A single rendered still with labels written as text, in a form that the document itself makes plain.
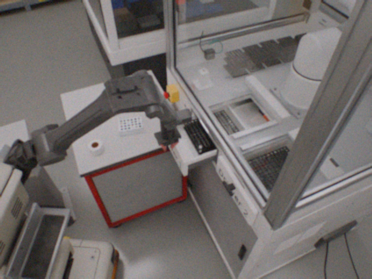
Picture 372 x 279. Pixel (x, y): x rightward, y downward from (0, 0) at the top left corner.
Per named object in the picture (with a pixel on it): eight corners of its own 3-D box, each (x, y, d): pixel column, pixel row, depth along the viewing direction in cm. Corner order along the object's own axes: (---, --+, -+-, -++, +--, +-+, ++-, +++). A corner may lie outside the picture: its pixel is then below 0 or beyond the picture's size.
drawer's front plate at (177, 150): (183, 176, 131) (183, 163, 123) (161, 132, 148) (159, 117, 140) (187, 175, 132) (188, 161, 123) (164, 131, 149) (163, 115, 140)
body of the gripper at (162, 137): (181, 139, 124) (181, 127, 119) (158, 147, 122) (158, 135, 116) (175, 128, 128) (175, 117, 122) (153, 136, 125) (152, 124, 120)
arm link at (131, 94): (113, 65, 63) (128, 108, 61) (154, 70, 74) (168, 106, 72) (25, 136, 88) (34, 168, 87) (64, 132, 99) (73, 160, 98)
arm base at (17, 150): (14, 139, 94) (-2, 170, 87) (27, 130, 90) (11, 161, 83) (38, 152, 99) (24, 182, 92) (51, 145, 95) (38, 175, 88)
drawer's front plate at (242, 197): (249, 225, 116) (254, 213, 108) (215, 170, 133) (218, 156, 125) (253, 224, 117) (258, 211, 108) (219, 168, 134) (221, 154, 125)
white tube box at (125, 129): (120, 136, 154) (119, 131, 151) (119, 124, 159) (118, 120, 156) (143, 132, 156) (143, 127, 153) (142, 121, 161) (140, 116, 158)
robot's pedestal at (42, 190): (33, 238, 195) (-30, 178, 137) (27, 202, 213) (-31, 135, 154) (77, 220, 204) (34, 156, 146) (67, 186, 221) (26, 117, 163)
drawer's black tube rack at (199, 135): (198, 157, 136) (199, 149, 131) (183, 131, 146) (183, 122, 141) (240, 142, 141) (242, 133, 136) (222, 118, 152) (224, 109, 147)
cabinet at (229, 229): (236, 295, 173) (265, 250, 112) (171, 165, 234) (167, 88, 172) (356, 232, 198) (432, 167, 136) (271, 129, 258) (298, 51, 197)
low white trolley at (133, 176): (110, 235, 197) (79, 174, 139) (90, 165, 233) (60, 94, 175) (188, 204, 212) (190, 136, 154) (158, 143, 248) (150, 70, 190)
